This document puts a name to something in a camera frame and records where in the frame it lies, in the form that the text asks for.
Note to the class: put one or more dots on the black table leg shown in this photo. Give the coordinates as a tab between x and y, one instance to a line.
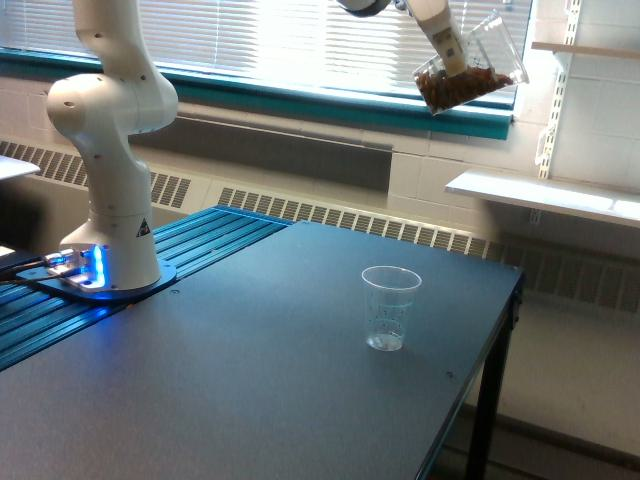
490	391

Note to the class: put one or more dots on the white surface at left edge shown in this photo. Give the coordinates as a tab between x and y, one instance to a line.
11	168

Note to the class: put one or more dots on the white wall shelf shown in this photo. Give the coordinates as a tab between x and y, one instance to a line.
577	200

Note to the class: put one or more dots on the white shelf rail bracket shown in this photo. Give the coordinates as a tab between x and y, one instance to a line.
561	53

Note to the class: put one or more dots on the white window blinds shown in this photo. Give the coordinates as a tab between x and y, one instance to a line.
290	44

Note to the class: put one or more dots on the clear empty plastic cup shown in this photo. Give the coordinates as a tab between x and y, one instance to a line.
390	293

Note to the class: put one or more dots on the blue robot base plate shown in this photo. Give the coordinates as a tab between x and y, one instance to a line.
61	288

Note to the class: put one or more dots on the wall radiator vent grille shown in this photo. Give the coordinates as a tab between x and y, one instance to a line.
236	217

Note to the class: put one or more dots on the clear cup with brown pellets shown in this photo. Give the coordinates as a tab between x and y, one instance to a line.
493	63

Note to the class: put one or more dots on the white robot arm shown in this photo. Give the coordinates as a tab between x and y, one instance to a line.
114	250

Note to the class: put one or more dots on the wooden upper shelf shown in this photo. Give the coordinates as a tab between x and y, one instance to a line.
586	50

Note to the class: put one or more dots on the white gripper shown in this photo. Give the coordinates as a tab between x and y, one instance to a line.
442	31

